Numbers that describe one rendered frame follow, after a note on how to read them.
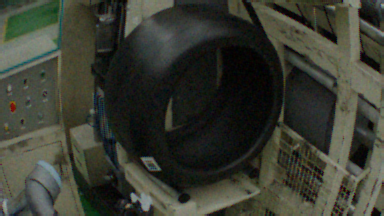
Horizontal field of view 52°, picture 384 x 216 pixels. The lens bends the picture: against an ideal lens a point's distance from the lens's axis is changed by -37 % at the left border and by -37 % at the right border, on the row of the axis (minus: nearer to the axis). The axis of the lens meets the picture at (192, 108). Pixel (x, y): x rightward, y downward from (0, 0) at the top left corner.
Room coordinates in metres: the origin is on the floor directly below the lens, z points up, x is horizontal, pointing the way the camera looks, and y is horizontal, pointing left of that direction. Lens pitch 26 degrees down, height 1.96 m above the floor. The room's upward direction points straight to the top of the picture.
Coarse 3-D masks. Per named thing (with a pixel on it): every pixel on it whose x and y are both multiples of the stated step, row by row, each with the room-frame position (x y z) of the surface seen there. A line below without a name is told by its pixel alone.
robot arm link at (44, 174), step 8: (40, 168) 1.10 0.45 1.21; (48, 168) 1.12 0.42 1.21; (32, 176) 1.05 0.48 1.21; (40, 176) 1.06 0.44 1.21; (48, 176) 1.09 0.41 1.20; (56, 176) 1.12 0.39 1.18; (40, 184) 1.02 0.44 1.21; (48, 184) 1.05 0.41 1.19; (56, 184) 1.09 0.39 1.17; (48, 192) 1.02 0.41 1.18; (56, 192) 1.07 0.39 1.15; (8, 200) 1.18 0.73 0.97; (16, 200) 1.10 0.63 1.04; (24, 200) 1.08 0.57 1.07; (0, 208) 1.13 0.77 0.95; (8, 208) 1.11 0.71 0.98; (16, 208) 1.09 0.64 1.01; (24, 208) 1.08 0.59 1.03
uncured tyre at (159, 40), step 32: (160, 32) 1.57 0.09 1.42; (192, 32) 1.54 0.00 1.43; (224, 32) 1.57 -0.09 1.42; (256, 32) 1.66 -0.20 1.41; (128, 64) 1.55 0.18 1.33; (160, 64) 1.48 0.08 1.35; (192, 64) 1.50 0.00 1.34; (224, 64) 1.93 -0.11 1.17; (256, 64) 1.88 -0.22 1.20; (128, 96) 1.48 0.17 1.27; (160, 96) 1.46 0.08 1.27; (224, 96) 1.90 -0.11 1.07; (256, 96) 1.86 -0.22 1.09; (128, 128) 1.46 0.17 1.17; (160, 128) 1.45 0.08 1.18; (192, 128) 1.84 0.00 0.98; (224, 128) 1.86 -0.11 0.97; (256, 128) 1.78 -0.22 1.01; (160, 160) 1.46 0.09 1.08; (192, 160) 1.74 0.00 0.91; (224, 160) 1.72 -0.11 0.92
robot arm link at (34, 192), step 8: (32, 184) 1.01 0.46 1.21; (24, 192) 0.99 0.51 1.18; (32, 192) 0.98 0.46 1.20; (40, 192) 0.99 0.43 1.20; (32, 200) 0.95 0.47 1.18; (40, 200) 0.96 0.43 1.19; (48, 200) 0.99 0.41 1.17; (32, 208) 0.94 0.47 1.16; (40, 208) 0.94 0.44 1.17; (48, 208) 0.96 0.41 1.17
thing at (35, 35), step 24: (0, 0) 1.75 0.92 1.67; (24, 0) 1.84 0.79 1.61; (48, 0) 1.92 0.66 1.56; (0, 24) 1.76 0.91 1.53; (24, 24) 1.85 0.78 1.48; (48, 24) 1.93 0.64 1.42; (0, 48) 1.76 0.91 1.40; (24, 48) 1.85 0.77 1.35; (48, 48) 1.93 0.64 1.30; (0, 72) 1.75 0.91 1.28
